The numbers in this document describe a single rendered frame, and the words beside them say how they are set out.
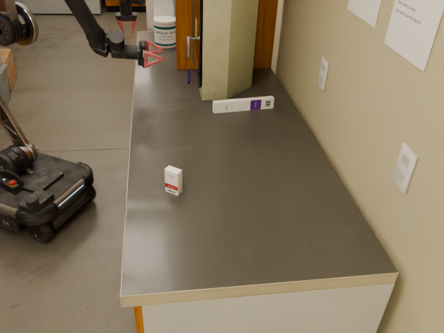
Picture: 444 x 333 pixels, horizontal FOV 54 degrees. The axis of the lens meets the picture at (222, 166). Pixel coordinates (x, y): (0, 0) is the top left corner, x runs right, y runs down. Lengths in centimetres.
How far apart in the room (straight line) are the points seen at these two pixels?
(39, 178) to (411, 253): 210
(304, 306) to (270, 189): 39
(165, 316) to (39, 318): 125
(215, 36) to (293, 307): 111
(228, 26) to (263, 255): 100
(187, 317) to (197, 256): 15
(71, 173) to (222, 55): 131
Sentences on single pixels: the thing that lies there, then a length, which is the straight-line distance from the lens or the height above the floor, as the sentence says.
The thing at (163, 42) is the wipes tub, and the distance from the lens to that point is 254.
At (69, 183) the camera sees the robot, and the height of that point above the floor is 24.
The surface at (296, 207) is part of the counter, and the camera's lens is 134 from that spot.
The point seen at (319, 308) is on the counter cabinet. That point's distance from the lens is 123.
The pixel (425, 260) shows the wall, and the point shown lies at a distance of 118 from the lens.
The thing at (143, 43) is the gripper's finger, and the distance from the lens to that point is 188.
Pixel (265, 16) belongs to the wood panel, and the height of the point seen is 120.
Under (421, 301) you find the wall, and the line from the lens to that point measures 123.
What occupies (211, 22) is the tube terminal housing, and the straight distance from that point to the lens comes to 181.
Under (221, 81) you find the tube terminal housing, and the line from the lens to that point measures 190.
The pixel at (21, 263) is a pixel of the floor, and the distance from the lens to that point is 261.
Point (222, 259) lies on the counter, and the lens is 115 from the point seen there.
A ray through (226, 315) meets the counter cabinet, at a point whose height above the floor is 83.
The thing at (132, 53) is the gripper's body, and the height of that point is 115.
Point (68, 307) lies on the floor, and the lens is 233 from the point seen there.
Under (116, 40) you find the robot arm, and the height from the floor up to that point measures 122.
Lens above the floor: 177
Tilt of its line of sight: 34 degrees down
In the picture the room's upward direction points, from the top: 3 degrees clockwise
